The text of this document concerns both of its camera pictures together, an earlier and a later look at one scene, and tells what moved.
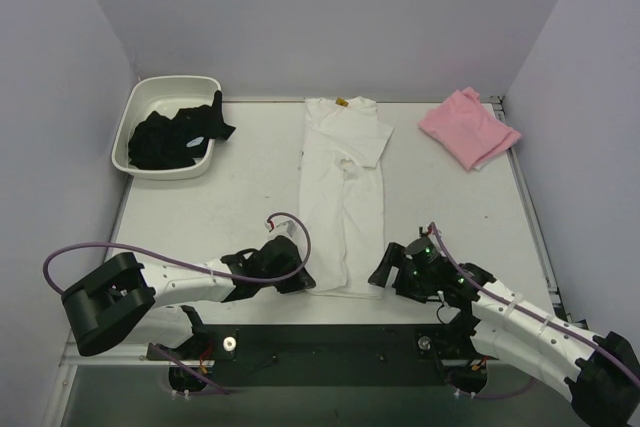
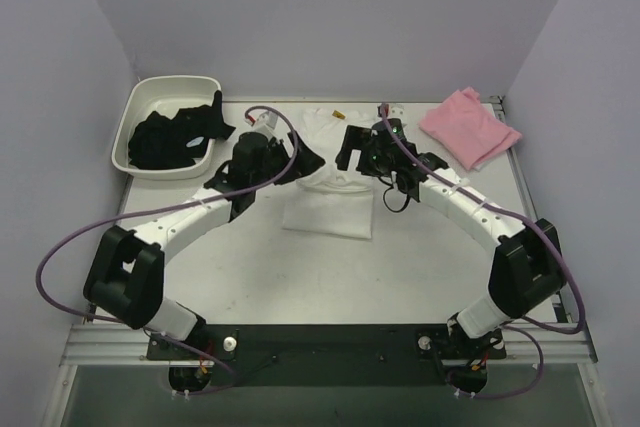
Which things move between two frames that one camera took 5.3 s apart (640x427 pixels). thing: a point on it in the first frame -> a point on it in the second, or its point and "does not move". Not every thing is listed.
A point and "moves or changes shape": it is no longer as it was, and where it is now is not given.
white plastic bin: x=167 y=96 does not move
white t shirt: x=341 y=209 moves or changes shape
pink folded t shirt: x=468 y=128 does not move
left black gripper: x=292 y=276 -> x=292 y=159
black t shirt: x=158 y=142 does not move
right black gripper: x=400 y=273 -> x=360 y=152
